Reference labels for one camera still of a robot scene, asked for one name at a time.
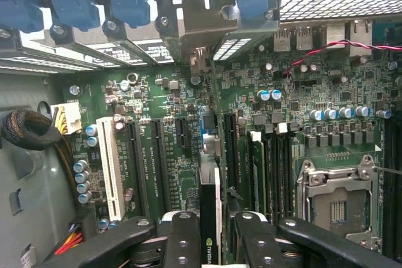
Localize installed green RAM stick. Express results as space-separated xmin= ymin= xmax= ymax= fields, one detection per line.
xmin=249 ymin=131 xmax=268 ymax=215

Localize black expansion slot blue latch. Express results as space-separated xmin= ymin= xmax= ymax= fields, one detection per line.
xmin=149 ymin=119 xmax=173 ymax=215

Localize black long expansion slot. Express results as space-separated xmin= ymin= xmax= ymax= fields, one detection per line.
xmin=125 ymin=120 xmax=151 ymax=218
xmin=223 ymin=112 xmax=239 ymax=187

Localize metal CPU socket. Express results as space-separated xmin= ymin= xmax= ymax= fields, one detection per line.
xmin=296 ymin=154 xmax=383 ymax=250

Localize white PCI expansion slot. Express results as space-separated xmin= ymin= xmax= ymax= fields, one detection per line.
xmin=95 ymin=116 xmax=126 ymax=222

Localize short black expansion slot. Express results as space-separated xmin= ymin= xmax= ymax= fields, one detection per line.
xmin=174 ymin=116 xmax=189 ymax=148

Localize green motherboard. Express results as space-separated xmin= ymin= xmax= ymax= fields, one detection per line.
xmin=62 ymin=38 xmax=402 ymax=256

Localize thin metal locking lever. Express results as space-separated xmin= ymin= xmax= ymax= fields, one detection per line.
xmin=373 ymin=165 xmax=402 ymax=175

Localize black open PC case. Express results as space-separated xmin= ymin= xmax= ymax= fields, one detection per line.
xmin=0 ymin=0 xmax=402 ymax=268

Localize white power connector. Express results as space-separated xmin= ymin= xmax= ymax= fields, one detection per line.
xmin=50 ymin=101 xmax=83 ymax=136

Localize coloured power wire bundle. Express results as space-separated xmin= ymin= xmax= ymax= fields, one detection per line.
xmin=55 ymin=222 xmax=84 ymax=256

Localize black sleeved power cable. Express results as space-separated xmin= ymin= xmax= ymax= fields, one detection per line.
xmin=0 ymin=109 xmax=79 ymax=212

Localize red black twisted wire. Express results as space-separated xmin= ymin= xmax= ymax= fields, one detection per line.
xmin=284 ymin=0 xmax=402 ymax=76

